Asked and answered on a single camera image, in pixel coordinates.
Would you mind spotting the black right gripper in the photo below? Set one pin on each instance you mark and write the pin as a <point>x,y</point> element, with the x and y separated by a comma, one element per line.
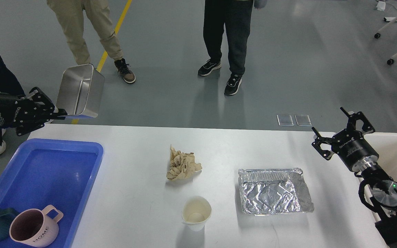
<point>355,150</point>

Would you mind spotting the right floor outlet plate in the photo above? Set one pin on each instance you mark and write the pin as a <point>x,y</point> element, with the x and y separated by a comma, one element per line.
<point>303,120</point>

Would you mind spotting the crumpled brown paper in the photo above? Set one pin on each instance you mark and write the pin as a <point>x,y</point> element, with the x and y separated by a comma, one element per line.
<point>182,165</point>

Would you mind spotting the stainless steel rectangular tray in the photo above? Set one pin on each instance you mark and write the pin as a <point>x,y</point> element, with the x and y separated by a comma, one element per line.
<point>80,92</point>

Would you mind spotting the left floor outlet plate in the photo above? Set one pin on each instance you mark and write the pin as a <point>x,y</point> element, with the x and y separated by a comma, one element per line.
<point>285,120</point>

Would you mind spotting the blue plastic tray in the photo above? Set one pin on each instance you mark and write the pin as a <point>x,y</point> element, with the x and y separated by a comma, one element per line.
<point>52,172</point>

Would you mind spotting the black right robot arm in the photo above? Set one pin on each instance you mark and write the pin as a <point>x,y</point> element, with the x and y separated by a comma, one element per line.
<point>377,190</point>

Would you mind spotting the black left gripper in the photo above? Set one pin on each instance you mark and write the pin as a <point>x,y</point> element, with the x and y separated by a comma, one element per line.
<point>15,112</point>

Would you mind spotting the white paper cup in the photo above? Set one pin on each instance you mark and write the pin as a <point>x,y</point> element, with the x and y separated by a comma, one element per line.
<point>196,212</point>

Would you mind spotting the pink mug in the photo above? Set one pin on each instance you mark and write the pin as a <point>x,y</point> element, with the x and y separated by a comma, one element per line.
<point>36,228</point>

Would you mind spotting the floor outlet plate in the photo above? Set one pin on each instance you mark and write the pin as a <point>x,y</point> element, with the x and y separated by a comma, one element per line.
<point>303,120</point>
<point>285,120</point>

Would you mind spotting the aluminium foil tray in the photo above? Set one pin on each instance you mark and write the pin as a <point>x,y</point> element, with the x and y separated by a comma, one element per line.
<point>274,191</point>

